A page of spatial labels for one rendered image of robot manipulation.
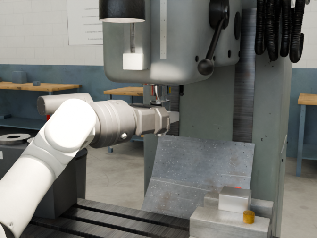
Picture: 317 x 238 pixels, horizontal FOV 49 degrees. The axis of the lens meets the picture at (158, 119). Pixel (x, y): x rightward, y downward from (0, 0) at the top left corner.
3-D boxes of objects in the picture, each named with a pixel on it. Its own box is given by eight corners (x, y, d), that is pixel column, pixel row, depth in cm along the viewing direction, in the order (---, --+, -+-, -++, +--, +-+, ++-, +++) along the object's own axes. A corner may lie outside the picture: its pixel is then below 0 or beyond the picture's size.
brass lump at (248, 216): (253, 225, 66) (254, 216, 66) (241, 222, 67) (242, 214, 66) (254, 219, 68) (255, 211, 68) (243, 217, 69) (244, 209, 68)
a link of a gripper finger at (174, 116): (176, 123, 78) (156, 126, 74) (177, 108, 77) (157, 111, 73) (182, 123, 77) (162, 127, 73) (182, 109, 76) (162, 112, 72)
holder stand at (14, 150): (54, 220, 91) (50, 146, 88) (-14, 209, 97) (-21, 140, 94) (78, 201, 103) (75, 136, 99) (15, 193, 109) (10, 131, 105)
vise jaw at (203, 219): (266, 251, 64) (268, 232, 63) (188, 236, 70) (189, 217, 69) (269, 236, 69) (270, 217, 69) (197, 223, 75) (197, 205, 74)
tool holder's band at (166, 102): (174, 104, 78) (174, 99, 78) (164, 106, 74) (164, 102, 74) (155, 102, 80) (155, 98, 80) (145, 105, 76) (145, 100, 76)
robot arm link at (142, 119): (171, 98, 70) (124, 103, 62) (170, 145, 72) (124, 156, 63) (131, 94, 79) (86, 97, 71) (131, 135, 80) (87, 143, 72)
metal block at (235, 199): (246, 226, 71) (248, 198, 70) (218, 221, 73) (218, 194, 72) (250, 215, 76) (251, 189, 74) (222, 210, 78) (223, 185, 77)
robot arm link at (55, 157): (104, 113, 61) (65, 169, 51) (82, 136, 67) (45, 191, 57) (73, 89, 59) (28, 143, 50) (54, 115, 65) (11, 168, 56)
